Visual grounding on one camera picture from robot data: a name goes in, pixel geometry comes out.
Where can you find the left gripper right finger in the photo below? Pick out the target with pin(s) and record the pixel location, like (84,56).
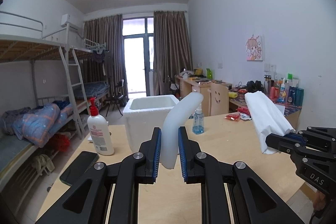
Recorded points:
(230,193)

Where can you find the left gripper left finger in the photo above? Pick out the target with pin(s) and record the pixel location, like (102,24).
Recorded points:
(109,193)

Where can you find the white towel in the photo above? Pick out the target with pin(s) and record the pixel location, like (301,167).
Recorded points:
(267,119)

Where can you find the white foam tube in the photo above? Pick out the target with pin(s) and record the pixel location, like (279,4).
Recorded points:
(176,118)

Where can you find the person's right hand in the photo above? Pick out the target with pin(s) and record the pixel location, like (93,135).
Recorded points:
(319,201)

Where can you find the black smartphone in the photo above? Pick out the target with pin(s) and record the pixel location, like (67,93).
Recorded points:
(78,167)

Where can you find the white lotion pump bottle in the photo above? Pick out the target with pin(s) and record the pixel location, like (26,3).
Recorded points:
(99,131)

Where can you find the red snack packet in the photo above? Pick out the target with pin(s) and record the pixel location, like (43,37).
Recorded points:
(233,116)

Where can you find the black headphones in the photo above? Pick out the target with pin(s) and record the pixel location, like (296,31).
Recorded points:
(254,86)

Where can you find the blue plaid quilt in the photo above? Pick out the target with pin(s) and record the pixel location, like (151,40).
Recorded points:
(37,125)

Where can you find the blue spray bottle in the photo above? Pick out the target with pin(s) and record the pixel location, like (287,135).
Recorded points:
(198,121)

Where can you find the white styrofoam box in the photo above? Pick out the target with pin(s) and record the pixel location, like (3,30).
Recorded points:
(142,115)

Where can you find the wooden smiley chair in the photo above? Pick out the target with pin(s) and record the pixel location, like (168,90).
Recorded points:
(219,99)

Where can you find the black folding chair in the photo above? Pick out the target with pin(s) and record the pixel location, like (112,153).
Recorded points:
(116,97)

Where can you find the metal bunk bed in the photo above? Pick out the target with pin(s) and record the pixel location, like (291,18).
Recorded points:
(37,69)

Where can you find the wooden desk with drawers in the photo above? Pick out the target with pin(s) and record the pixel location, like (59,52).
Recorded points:
(192,84)

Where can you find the brown right curtain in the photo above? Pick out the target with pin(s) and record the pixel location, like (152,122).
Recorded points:
(172,48)

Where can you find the brown curtain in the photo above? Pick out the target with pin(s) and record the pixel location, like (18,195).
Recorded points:
(172,48)
(107,32)

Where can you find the brown left curtain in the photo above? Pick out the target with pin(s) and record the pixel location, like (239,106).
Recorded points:
(107,32)

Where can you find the glass balcony door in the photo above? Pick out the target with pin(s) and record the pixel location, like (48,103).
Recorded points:
(138,40)

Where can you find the white air conditioner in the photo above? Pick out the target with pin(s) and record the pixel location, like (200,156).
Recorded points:
(71,20)

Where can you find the anime girl wall picture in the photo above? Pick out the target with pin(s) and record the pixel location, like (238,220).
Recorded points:
(254,49)

